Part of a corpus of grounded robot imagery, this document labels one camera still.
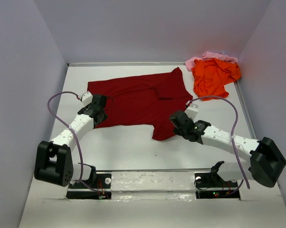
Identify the dark red t shirt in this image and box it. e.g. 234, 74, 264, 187
87, 67, 192, 141

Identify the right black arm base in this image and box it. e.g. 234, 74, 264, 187
194, 161, 240, 199

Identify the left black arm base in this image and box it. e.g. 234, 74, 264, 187
66, 164, 112, 200

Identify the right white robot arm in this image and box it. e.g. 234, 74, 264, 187
169, 111, 286, 188

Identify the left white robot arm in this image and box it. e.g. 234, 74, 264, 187
34, 92, 108, 189

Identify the orange t shirt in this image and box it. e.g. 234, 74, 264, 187
192, 58, 241, 101

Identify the pink t shirt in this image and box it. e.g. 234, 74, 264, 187
185, 51, 239, 71

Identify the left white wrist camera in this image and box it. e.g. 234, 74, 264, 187
80, 91, 93, 106

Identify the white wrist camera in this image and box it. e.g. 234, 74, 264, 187
185, 103, 199, 120
80, 91, 93, 106

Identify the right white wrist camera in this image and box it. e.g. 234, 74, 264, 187
185, 103, 199, 120

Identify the aluminium table edge rail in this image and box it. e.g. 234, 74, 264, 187
67, 62, 185, 67

